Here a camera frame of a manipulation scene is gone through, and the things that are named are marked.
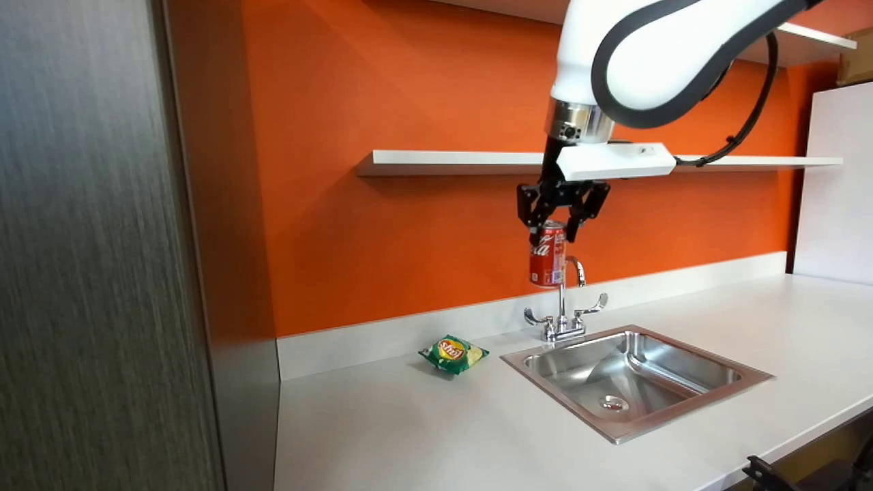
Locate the stainless steel sink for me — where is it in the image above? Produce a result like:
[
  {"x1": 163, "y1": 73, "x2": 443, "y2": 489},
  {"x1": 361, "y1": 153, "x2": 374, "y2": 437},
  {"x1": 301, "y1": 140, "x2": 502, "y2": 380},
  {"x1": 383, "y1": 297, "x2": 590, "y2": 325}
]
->
[{"x1": 506, "y1": 325, "x2": 770, "y2": 445}]

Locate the white wall shelf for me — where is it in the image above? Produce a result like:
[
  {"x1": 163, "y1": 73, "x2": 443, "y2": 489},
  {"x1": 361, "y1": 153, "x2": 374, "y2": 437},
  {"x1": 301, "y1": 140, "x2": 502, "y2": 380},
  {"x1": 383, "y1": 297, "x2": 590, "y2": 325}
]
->
[{"x1": 361, "y1": 149, "x2": 840, "y2": 174}]

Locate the dark wood cabinet panel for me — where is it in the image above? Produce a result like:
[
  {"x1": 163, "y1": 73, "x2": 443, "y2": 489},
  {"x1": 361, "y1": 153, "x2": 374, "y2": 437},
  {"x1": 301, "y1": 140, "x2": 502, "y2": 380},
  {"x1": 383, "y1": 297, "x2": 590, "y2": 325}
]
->
[{"x1": 0, "y1": 0, "x2": 278, "y2": 491}]

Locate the white refrigerator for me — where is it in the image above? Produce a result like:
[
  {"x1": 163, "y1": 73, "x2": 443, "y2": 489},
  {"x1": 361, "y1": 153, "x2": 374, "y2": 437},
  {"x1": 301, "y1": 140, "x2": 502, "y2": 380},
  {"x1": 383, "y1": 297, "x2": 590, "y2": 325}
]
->
[{"x1": 794, "y1": 82, "x2": 873, "y2": 284}]

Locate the red soda can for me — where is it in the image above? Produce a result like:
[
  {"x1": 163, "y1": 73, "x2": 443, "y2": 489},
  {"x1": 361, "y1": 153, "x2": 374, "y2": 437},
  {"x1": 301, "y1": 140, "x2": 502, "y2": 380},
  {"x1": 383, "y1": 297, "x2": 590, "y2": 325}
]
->
[{"x1": 529, "y1": 224, "x2": 566, "y2": 287}]

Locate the black clamp at counter edge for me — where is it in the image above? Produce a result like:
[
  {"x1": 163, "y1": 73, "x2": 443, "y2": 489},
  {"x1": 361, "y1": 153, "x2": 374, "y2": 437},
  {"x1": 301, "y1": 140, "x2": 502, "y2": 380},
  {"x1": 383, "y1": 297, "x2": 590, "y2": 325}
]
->
[{"x1": 742, "y1": 456, "x2": 794, "y2": 491}]

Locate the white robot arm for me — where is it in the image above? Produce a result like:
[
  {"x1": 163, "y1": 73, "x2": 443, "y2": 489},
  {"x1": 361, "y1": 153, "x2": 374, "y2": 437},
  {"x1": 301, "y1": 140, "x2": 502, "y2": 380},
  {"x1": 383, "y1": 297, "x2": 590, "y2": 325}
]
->
[{"x1": 517, "y1": 0, "x2": 821, "y2": 245}]

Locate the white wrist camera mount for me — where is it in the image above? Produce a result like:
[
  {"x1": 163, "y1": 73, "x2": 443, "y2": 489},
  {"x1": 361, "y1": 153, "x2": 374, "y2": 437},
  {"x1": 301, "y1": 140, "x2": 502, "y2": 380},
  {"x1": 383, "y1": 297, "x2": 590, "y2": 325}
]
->
[{"x1": 558, "y1": 142, "x2": 676, "y2": 181}]

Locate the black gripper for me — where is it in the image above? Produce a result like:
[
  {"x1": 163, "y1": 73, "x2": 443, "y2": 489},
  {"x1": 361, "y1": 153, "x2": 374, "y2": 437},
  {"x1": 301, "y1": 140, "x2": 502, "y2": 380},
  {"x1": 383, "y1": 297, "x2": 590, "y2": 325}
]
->
[{"x1": 517, "y1": 137, "x2": 612, "y2": 247}]

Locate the chrome faucet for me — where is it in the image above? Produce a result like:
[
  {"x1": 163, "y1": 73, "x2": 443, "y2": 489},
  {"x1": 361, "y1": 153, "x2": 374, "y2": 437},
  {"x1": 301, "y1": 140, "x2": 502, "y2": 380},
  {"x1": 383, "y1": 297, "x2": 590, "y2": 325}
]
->
[{"x1": 525, "y1": 284, "x2": 609, "y2": 340}]

